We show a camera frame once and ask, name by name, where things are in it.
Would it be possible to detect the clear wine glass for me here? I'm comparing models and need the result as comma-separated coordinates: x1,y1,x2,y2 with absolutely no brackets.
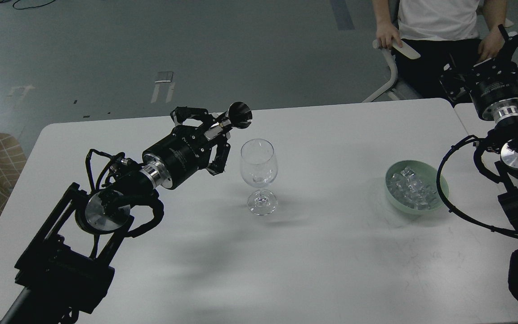
239,138,279,216

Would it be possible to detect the black floor cable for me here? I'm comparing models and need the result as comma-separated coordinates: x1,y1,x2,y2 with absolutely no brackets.
0,0,56,18

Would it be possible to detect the green bowl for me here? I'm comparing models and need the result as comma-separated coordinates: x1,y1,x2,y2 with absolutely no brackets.
383,160,449,215

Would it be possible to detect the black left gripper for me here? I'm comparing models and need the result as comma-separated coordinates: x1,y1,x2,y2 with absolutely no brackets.
141,107,231,189

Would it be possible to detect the steel cocktail jigger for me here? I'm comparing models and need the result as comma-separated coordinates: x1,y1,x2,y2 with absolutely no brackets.
204,101,253,141

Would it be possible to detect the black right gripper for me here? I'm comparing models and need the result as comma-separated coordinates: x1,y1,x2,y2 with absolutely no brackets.
438,24,518,121

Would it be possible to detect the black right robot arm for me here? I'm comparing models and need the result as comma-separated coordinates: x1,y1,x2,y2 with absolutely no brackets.
436,25,518,239

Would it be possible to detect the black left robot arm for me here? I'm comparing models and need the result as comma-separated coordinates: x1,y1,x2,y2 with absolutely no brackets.
0,103,251,324

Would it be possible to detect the person in white shirt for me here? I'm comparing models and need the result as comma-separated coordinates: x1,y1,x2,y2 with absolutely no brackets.
372,0,508,99

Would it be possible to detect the white office chair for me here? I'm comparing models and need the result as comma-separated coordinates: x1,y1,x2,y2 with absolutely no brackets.
362,0,421,103

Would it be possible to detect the clear ice cubes pile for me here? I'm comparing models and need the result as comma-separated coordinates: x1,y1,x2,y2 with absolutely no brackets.
386,165,440,211

